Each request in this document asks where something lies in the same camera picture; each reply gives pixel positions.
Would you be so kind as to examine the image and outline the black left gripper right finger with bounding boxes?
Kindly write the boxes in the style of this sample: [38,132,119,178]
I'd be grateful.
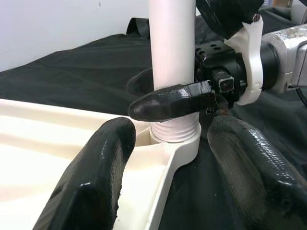
[207,115,307,230]

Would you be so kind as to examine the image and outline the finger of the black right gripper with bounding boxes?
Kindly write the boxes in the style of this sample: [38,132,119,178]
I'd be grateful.
[126,68,154,97]
[128,80,216,124]

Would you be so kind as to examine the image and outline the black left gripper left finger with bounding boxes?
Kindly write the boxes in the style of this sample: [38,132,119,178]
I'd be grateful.
[31,116,137,230]

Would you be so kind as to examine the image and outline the white plastic table leg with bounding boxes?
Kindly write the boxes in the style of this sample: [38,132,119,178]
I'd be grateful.
[147,0,202,144]

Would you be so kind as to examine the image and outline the white plastic table top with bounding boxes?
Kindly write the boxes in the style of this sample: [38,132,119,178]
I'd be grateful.
[0,97,202,230]

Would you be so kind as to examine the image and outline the black cloth table cover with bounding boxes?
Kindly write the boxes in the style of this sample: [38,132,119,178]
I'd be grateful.
[0,16,307,230]

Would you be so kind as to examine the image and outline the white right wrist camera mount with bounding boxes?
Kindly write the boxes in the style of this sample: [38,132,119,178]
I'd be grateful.
[195,0,265,106]

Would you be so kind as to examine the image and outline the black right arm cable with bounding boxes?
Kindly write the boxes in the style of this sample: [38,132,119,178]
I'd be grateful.
[296,85,307,107]

